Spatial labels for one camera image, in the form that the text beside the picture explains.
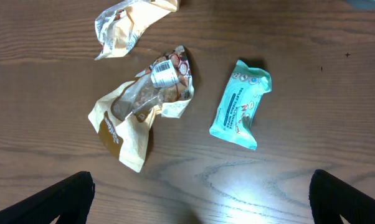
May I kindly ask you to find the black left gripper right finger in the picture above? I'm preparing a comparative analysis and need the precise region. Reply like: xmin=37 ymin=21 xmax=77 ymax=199
xmin=309 ymin=169 xmax=375 ymax=224

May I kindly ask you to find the teal wet wipes pack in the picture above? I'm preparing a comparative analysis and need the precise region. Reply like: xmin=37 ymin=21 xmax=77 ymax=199
xmin=209 ymin=60 xmax=272 ymax=150

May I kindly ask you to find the crumpled beige snack bag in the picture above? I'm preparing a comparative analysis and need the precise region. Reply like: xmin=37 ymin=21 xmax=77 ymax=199
xmin=94 ymin=0 xmax=180 ymax=60

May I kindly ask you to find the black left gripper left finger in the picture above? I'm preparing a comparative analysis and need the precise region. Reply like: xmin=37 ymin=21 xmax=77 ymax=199
xmin=0 ymin=171 xmax=95 ymax=224

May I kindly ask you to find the grey plastic basket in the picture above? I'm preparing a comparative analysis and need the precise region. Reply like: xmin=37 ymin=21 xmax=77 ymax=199
xmin=347 ymin=0 xmax=375 ymax=10

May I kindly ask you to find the beige brown nut bag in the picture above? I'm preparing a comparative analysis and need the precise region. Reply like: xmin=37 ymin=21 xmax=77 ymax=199
xmin=88 ymin=45 xmax=194 ymax=172

